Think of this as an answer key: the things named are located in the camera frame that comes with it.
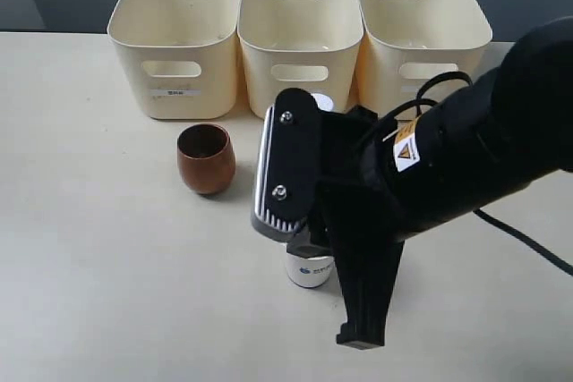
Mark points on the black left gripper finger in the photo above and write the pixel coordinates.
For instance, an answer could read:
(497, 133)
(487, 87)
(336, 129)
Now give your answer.
(362, 230)

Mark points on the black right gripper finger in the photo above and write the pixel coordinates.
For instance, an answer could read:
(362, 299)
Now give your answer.
(309, 240)

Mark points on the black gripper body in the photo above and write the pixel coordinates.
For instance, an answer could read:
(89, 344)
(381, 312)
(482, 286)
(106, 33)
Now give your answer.
(351, 147)

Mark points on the brown wooden cup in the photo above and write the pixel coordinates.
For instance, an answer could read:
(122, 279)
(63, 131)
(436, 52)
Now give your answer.
(206, 158)

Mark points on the white paper cup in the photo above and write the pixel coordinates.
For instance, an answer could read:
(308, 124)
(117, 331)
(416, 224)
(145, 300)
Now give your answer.
(308, 273)

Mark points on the clear plastic bottle white cap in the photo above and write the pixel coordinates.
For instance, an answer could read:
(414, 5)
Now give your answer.
(324, 102)

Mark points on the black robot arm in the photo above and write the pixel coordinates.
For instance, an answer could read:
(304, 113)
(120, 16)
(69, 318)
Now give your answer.
(489, 139)

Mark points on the cream plastic bin right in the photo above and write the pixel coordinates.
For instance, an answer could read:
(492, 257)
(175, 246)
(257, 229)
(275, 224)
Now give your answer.
(408, 42)

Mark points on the cream plastic bin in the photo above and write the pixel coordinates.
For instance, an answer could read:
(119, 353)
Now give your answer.
(307, 44)
(408, 42)
(180, 57)

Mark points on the cream plastic bin middle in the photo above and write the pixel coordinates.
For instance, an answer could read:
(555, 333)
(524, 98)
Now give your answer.
(307, 44)

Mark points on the cream plastic bin left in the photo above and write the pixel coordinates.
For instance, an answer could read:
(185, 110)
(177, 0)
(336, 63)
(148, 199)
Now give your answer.
(180, 57)

